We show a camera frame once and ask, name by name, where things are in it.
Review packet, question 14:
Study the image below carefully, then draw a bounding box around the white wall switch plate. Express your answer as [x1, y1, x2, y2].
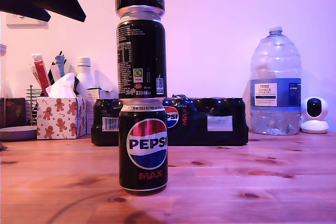
[6, 11, 49, 29]

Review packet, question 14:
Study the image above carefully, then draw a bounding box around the red white tube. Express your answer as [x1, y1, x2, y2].
[31, 54, 51, 96]

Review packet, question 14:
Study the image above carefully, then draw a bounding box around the white flask bottle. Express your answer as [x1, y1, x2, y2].
[76, 57, 96, 99]

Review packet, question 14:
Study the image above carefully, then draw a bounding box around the wire basket holder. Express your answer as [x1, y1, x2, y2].
[26, 85, 50, 126]

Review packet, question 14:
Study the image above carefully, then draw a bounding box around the small white carton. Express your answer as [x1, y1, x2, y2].
[86, 87, 116, 135]

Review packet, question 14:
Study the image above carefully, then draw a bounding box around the grey plate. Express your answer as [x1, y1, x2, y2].
[0, 126, 38, 142]

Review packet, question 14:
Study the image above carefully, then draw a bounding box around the small white round camera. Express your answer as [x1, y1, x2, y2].
[300, 97, 330, 134]

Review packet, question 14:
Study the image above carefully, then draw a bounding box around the dark patterned box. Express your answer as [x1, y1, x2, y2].
[5, 98, 27, 128]

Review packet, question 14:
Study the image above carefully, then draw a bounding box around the large clear water bottle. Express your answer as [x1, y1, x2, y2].
[249, 26, 302, 136]

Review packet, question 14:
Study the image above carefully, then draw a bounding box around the black Pepsi Max multipack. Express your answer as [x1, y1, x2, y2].
[91, 94, 249, 147]

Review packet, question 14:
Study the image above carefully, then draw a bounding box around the blue white packet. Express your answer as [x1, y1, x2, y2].
[54, 55, 67, 78]

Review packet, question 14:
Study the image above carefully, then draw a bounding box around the white sachet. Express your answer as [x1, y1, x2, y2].
[49, 65, 62, 86]

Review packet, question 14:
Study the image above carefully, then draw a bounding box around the gingerbread print tissue box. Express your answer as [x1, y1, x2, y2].
[36, 73, 87, 140]

